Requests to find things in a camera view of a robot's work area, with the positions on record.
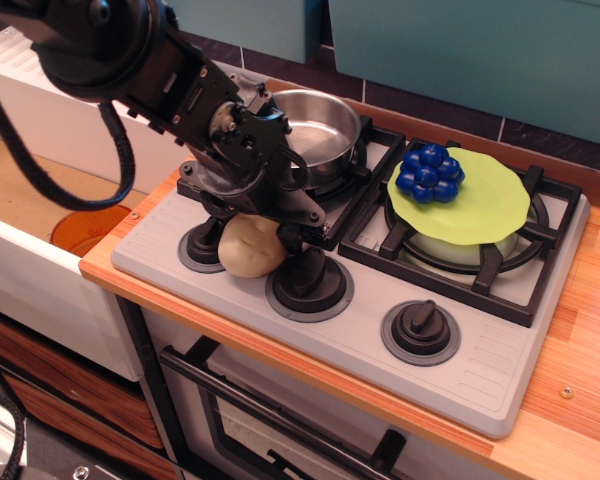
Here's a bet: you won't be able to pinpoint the white toy sink unit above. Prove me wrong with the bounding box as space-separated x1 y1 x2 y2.
0 27 143 381

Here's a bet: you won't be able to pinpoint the black stove knob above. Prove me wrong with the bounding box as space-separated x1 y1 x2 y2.
178 218 225 274
381 300 461 367
265 247 354 323

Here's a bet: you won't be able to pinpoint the black braided cable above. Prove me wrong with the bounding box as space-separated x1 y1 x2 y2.
0 59 137 212

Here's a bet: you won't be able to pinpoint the beige toy potato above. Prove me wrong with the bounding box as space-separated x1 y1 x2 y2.
218 214 288 278

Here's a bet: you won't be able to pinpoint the oven door with handle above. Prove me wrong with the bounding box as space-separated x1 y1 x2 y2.
159 335 481 480

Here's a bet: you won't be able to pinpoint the black burner grate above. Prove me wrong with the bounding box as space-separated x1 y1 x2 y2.
338 140 588 329
197 116 405 251

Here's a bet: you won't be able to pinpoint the black left stove knob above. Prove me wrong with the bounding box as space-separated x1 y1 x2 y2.
178 218 225 274

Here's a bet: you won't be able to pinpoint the wooden drawer fronts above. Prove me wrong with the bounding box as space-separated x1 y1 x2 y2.
0 313 177 479

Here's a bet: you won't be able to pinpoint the black cable lower left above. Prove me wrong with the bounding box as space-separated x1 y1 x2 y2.
0 392 29 480

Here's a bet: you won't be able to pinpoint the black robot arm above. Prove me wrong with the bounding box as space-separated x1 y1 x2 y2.
0 1 326 253

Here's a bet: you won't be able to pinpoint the blue toy blueberry cluster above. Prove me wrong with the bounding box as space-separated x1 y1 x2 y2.
394 143 465 204

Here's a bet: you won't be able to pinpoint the grey toy stove top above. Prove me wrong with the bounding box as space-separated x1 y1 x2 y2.
110 119 592 441

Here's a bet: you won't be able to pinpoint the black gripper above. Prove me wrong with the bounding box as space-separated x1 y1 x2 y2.
177 72 326 256

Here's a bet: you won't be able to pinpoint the black right burner grate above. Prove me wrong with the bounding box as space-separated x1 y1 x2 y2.
338 140 588 329

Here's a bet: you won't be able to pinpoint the black left burner grate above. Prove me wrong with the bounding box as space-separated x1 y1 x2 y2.
197 116 405 251

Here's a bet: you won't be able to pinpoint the light green plastic plate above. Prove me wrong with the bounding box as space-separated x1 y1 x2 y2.
387 147 531 245

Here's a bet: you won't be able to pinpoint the black right stove knob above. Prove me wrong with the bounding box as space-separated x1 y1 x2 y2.
381 300 461 367

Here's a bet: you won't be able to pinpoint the stainless steel pan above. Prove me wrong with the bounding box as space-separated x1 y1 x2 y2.
273 89 361 189

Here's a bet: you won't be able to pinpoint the black middle stove knob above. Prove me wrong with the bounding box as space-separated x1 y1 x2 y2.
265 247 354 323

